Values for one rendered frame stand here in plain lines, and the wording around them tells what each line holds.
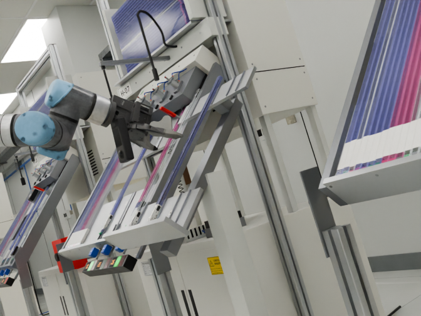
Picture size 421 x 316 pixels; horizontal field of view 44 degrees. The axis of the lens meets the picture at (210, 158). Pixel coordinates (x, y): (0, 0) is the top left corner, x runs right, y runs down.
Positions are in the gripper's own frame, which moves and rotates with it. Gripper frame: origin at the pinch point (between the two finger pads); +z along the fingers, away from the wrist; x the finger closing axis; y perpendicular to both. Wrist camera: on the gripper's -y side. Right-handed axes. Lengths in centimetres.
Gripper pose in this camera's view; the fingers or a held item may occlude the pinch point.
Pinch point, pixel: (170, 145)
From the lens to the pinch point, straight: 145.1
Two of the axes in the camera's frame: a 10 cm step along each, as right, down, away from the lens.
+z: 8.2, 3.2, 4.7
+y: 1.5, -9.2, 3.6
